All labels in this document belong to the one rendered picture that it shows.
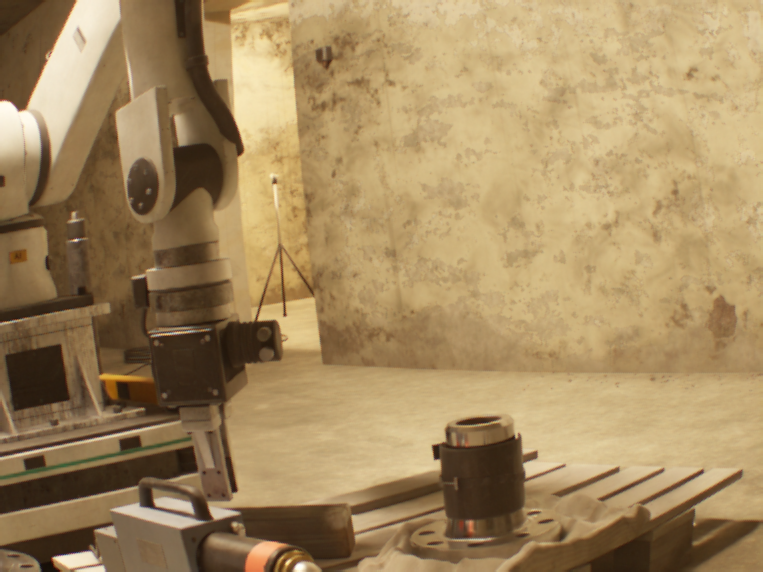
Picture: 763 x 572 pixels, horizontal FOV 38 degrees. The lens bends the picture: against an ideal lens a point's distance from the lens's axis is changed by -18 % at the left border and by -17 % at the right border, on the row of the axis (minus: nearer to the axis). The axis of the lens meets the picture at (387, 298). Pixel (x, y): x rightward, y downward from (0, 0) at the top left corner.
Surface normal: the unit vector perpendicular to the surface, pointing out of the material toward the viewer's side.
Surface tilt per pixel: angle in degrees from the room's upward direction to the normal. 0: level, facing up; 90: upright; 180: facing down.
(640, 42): 90
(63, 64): 90
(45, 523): 90
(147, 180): 90
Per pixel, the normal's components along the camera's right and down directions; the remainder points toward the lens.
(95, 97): 0.55, 0.72
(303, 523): -0.07, 0.08
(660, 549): 0.62, -0.01
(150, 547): -0.65, 0.13
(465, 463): -0.45, 0.12
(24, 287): 0.69, -0.39
